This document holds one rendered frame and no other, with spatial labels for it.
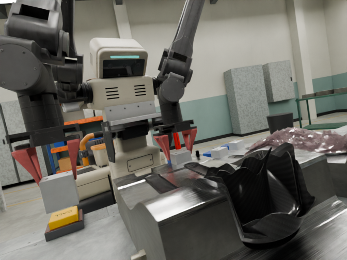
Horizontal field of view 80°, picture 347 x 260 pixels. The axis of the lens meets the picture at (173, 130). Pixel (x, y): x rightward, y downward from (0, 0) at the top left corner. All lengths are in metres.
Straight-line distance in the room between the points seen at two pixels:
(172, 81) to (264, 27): 7.42
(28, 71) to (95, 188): 0.89
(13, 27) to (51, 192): 0.26
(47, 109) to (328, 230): 0.42
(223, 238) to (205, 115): 6.10
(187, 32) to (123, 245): 0.54
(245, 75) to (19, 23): 6.19
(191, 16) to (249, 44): 6.76
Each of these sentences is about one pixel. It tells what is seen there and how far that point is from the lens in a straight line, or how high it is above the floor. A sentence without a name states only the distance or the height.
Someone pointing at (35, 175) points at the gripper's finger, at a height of 0.97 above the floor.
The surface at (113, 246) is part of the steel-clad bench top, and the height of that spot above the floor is 0.80.
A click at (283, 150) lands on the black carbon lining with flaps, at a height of 0.95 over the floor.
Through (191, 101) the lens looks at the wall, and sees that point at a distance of 6.20.
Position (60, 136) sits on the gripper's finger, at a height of 1.02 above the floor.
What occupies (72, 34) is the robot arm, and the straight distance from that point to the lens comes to 0.77.
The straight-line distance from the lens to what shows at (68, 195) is 0.41.
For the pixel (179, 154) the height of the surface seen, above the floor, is 0.91.
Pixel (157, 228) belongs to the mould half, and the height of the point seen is 0.92.
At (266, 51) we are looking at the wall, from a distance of 7.68.
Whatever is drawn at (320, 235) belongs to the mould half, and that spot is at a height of 0.86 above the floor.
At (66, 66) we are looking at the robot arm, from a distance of 0.78.
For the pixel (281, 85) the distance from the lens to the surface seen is 7.38.
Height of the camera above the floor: 1.03
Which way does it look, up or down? 5 degrees down
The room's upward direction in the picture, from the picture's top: 11 degrees counter-clockwise
